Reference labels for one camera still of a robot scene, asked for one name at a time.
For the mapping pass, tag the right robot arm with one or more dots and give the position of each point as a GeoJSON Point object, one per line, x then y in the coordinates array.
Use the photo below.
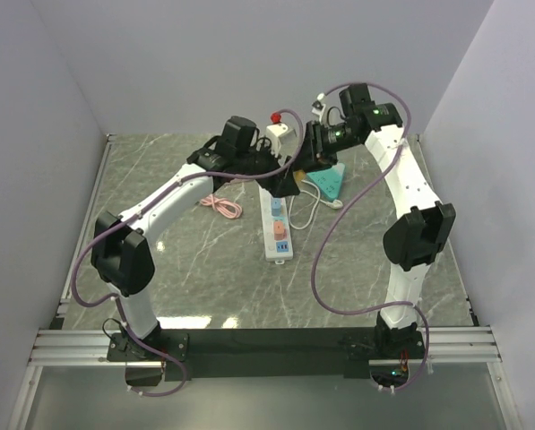
{"type": "Point", "coordinates": [423, 222]}

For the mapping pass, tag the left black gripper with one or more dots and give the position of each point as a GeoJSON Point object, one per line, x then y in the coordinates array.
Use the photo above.
{"type": "Point", "coordinates": [284, 186]}

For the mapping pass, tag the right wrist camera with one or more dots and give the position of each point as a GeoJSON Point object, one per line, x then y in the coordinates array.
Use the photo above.
{"type": "Point", "coordinates": [319, 108]}

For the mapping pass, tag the orange charger plug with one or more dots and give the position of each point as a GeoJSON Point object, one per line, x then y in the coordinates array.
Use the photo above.
{"type": "Point", "coordinates": [299, 176]}

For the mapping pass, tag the black base bar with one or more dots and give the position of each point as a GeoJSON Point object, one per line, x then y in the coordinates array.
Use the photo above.
{"type": "Point", "coordinates": [349, 352]}

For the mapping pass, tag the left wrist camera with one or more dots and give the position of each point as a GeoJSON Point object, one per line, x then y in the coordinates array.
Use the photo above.
{"type": "Point", "coordinates": [281, 135]}

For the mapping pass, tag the white multicolour power strip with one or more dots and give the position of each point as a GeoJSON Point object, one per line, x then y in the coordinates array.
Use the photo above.
{"type": "Point", "coordinates": [282, 252]}

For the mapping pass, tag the teal triangular socket adapter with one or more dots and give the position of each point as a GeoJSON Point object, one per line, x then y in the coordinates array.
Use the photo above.
{"type": "Point", "coordinates": [329, 181]}

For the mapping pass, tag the blue charger plug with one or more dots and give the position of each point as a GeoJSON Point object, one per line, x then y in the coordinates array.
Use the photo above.
{"type": "Point", "coordinates": [276, 207]}

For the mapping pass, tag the pink charger plug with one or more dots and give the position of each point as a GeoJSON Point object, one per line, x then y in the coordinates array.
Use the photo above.
{"type": "Point", "coordinates": [280, 232]}

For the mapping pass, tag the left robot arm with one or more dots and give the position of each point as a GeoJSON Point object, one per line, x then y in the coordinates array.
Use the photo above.
{"type": "Point", "coordinates": [122, 244]}

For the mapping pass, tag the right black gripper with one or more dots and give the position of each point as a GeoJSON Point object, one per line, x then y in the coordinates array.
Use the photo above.
{"type": "Point", "coordinates": [314, 153]}

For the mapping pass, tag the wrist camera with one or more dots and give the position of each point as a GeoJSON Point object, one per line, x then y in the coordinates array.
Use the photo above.
{"type": "Point", "coordinates": [281, 135]}
{"type": "Point", "coordinates": [319, 108]}

